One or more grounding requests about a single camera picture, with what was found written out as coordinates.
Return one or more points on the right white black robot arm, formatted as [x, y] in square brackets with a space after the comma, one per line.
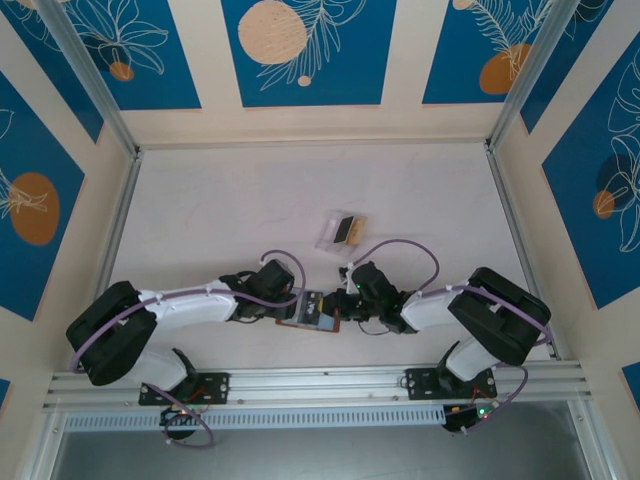
[430, 310]

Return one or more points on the aluminium mounting rail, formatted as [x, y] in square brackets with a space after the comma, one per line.
[320, 382]

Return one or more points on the aluminium table side rail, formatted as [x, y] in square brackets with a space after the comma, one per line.
[520, 250]
[120, 225]

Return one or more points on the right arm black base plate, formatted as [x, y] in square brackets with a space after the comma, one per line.
[420, 385]

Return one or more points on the clear acrylic card box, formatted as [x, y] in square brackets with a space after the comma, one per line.
[327, 240]

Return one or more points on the short aluminium frame post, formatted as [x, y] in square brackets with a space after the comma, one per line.
[42, 447]
[590, 440]

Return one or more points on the black credit card gold print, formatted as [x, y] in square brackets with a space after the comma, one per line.
[312, 307]

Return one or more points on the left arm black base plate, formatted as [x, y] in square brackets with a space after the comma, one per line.
[220, 387]

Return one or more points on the aluminium table end rail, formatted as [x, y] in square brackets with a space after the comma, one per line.
[310, 145]

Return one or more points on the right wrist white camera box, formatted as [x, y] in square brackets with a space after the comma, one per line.
[345, 272]

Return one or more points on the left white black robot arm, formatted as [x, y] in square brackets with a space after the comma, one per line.
[190, 305]

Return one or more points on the brown leather card holder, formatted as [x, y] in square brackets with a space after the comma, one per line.
[325, 324]

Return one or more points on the plain black credit card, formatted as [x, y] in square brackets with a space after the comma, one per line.
[343, 230]

